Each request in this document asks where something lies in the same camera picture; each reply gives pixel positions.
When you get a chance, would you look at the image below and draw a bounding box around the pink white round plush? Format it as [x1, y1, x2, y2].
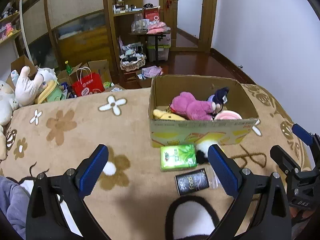
[214, 110, 242, 120]

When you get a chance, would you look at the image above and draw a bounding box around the white-haired blindfolded plush doll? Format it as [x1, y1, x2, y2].
[207, 87, 229, 115]

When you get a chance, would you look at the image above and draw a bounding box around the pink bear plush toy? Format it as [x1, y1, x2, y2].
[170, 92, 215, 121]

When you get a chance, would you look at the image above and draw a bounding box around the yellow dog plush toy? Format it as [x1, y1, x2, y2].
[153, 109, 186, 121]

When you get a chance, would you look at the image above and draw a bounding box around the black white plush ear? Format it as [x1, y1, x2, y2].
[165, 196, 220, 240]

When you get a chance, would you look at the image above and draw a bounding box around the white fluffy pompom toy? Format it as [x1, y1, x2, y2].
[195, 139, 219, 165]

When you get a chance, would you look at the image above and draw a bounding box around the beige floral blanket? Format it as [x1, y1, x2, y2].
[1, 84, 311, 239]

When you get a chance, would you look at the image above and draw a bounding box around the black packaged face item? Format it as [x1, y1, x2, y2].
[175, 168, 220, 196]

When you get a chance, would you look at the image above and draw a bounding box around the green tissue pack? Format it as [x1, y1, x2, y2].
[160, 144, 197, 171]

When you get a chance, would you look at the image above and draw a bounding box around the large white plush toy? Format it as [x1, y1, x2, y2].
[0, 81, 19, 127]

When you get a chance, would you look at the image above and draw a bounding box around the green yellow plush toy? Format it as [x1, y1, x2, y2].
[35, 80, 65, 104]

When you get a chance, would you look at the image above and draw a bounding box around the white bunny plush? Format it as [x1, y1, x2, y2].
[11, 66, 44, 106]

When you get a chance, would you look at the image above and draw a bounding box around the red paper shopping bag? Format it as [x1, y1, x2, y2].
[72, 66, 105, 97]

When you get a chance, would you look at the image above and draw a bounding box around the green bottle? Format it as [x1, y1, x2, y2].
[65, 61, 73, 75]

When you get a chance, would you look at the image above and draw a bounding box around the open cardboard box on floor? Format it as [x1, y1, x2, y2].
[6, 55, 37, 87]

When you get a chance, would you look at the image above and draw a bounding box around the clear plastic storage bin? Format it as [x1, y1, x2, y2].
[147, 33, 171, 62]

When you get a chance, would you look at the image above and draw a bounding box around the wicker basket with items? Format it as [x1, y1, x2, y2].
[120, 53, 146, 72]

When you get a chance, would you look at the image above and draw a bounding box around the small black side table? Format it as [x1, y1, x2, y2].
[130, 31, 171, 64]

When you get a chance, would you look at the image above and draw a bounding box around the red gift bag on table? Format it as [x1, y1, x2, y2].
[144, 7, 160, 22]

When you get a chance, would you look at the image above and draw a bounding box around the wooden wardrobe cabinet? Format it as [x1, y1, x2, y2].
[21, 0, 143, 76]

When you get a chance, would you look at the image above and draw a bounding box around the wooden door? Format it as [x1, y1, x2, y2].
[159, 0, 178, 50]

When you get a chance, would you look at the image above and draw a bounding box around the wooden wall shelf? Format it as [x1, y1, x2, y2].
[1, 0, 33, 62]

